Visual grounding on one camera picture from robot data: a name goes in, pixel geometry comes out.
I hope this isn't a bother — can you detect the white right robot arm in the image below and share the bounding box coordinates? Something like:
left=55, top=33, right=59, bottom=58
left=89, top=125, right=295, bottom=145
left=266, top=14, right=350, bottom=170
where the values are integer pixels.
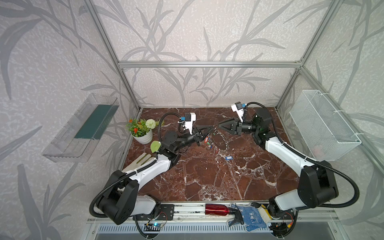
left=219, top=102, right=360, bottom=218

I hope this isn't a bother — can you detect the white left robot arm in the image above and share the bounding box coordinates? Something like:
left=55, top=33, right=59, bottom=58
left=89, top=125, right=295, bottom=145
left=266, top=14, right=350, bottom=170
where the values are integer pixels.
left=89, top=113, right=214, bottom=225

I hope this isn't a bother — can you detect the green garden trowel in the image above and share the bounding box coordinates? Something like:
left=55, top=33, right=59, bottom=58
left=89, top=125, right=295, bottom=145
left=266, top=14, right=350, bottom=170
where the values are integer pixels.
left=150, top=141, right=162, bottom=153

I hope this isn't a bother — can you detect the potted artificial flower plant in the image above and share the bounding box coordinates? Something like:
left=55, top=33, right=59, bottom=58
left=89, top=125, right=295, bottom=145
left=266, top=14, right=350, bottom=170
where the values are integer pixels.
left=126, top=119, right=163, bottom=145

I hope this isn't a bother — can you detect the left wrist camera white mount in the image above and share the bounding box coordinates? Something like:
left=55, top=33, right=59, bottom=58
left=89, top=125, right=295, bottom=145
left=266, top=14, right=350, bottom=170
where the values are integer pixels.
left=180, top=113, right=196, bottom=135

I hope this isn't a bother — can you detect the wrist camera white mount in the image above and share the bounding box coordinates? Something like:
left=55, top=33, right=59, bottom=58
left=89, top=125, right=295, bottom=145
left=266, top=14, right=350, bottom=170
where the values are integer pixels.
left=231, top=102, right=246, bottom=122
left=180, top=113, right=196, bottom=135

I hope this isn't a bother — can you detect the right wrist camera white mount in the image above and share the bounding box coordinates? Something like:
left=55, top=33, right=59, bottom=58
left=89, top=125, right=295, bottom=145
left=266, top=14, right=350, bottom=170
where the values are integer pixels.
left=231, top=102, right=246, bottom=122

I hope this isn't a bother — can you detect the aluminium frame crossbar back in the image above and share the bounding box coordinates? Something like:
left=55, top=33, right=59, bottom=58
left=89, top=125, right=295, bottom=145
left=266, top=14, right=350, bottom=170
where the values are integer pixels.
left=118, top=61, right=301, bottom=69

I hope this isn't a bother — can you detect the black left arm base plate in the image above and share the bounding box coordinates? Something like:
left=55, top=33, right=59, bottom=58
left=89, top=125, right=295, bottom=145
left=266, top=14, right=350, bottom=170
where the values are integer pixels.
left=136, top=204, right=175, bottom=221

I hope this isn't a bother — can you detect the white wire mesh basket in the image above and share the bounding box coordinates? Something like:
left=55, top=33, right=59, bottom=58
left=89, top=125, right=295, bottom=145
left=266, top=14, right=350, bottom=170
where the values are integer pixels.
left=290, top=90, right=362, bottom=161

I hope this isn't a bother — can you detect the clear plastic wall shelf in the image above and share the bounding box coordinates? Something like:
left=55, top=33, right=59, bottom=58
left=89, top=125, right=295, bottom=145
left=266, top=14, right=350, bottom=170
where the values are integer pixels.
left=42, top=94, right=120, bottom=163

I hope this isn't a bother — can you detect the aluminium frame post right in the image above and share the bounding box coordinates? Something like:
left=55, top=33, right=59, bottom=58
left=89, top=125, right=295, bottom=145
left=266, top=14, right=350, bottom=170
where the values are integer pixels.
left=275, top=0, right=343, bottom=111

